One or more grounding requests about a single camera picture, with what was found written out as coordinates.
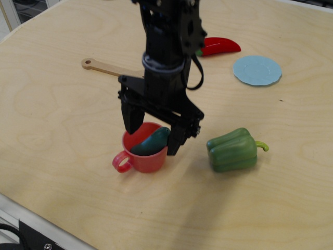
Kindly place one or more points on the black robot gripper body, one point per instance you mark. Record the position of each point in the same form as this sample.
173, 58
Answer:
163, 96

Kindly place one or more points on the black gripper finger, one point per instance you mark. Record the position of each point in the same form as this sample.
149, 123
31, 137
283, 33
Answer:
132, 116
180, 132

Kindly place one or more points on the dark green toy cucumber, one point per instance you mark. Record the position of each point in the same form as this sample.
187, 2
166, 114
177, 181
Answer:
153, 144

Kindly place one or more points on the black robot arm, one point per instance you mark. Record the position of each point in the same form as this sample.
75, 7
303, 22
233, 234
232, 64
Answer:
174, 34

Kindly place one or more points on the red plastic cup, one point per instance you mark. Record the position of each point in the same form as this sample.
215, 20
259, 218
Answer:
125, 160

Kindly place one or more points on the green toy bell pepper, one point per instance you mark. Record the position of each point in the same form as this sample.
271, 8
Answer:
234, 151

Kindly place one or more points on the red toy chili pepper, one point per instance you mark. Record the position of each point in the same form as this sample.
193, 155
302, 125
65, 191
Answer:
217, 45

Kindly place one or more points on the wooden slotted spatula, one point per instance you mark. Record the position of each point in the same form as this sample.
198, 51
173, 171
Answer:
92, 64

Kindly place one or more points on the light blue toy plate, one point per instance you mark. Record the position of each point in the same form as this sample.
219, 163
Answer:
257, 70

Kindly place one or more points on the aluminium table frame rail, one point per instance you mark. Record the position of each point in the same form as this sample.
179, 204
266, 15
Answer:
12, 212

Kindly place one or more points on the black corner bracket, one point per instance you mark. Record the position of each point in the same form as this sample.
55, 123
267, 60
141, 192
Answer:
36, 240

